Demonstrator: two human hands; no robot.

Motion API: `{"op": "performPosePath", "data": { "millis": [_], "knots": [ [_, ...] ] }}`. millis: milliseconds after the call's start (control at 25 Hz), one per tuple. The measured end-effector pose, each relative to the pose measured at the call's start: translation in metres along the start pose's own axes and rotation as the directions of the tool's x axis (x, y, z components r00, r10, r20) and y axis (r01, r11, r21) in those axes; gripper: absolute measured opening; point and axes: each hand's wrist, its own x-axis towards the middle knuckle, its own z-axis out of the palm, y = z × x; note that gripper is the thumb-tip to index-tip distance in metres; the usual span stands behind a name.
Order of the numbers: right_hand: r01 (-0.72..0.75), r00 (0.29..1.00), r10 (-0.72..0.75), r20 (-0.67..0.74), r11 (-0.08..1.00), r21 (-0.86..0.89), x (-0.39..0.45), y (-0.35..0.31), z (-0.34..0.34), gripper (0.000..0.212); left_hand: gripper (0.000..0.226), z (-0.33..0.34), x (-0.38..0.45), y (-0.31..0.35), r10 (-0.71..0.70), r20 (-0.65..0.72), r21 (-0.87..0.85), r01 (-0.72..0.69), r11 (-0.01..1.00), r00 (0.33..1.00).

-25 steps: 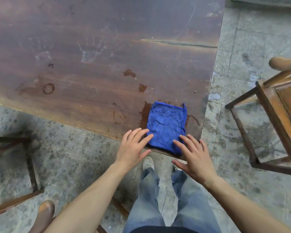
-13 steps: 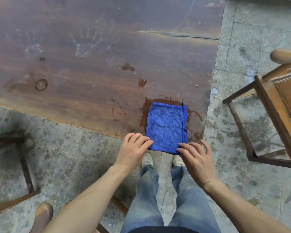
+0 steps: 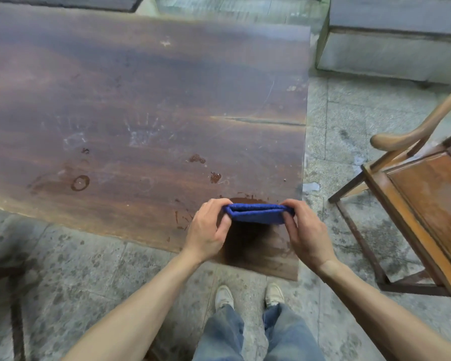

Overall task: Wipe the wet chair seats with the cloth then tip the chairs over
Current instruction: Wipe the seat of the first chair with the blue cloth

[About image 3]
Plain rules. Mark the person's left hand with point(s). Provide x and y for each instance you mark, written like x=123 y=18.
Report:
x=203 y=233

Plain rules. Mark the person's right hand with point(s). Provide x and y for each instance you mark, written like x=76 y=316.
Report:
x=308 y=236

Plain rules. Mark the person's right thumb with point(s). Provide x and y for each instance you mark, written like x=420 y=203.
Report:
x=288 y=227

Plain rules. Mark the person's left thumb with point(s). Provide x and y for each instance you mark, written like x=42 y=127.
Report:
x=224 y=226

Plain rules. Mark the blue cloth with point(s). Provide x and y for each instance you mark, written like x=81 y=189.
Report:
x=257 y=215

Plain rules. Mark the person's left forearm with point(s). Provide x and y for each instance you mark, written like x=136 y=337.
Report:
x=142 y=308

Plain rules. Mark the person's right forearm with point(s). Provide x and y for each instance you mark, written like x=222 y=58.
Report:
x=379 y=315

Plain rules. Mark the person's right white shoe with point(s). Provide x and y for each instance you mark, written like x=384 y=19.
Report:
x=274 y=294

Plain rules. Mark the person's white shoe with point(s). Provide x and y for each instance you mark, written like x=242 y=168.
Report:
x=274 y=294
x=224 y=296

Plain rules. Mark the person's left white shoe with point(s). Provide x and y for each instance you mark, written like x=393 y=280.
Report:
x=224 y=296

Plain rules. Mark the person's blue jeans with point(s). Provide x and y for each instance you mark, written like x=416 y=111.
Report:
x=255 y=338

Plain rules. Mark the brown wooden armchair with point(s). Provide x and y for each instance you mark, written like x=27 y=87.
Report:
x=421 y=206

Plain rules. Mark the grey stone bench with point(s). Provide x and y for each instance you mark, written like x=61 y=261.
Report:
x=391 y=41

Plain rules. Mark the dark stone slab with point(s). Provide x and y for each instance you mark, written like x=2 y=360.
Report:
x=67 y=1

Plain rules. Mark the dark wooden stool frame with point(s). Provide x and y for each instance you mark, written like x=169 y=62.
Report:
x=15 y=312

